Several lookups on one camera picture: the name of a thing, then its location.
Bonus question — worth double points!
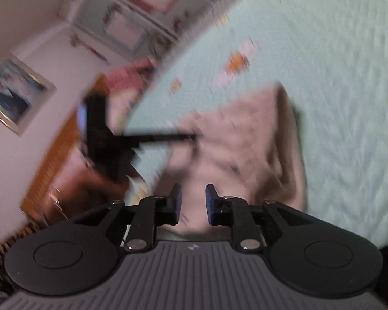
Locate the green quilted bee blanket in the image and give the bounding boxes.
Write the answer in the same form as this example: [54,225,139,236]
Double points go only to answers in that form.
[124,0,388,249]

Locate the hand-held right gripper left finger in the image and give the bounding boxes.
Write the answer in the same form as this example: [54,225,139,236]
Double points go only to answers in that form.
[73,183,182,253]

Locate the red checkered cloth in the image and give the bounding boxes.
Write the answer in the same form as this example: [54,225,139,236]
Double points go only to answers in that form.
[105,56,159,94]

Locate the wooden headboard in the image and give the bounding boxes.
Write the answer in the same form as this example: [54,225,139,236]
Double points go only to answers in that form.
[20,74,110,223]

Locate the floral bed sheet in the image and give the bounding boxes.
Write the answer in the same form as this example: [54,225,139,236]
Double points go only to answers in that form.
[126,0,272,126]

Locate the person's left hand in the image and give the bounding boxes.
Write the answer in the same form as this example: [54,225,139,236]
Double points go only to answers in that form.
[50,167,131,225]

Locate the wall decoration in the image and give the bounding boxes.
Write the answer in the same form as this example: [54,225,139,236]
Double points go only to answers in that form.
[69,34,110,63]

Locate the white wardrobe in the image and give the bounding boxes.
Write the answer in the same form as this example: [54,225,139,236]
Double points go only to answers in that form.
[59,0,220,63]

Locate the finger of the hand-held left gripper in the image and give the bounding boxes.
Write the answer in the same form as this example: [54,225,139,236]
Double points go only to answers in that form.
[124,132,203,144]

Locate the beige smiley print pants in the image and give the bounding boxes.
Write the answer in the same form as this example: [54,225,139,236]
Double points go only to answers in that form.
[158,82,308,241]

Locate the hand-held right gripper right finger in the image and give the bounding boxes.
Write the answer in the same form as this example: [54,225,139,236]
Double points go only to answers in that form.
[205,183,314,252]

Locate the blue framed poster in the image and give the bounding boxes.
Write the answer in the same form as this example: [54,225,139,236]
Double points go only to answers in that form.
[103,10,147,55]

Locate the framed wedding photo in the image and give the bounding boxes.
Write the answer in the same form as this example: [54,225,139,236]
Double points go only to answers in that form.
[0,56,57,136]

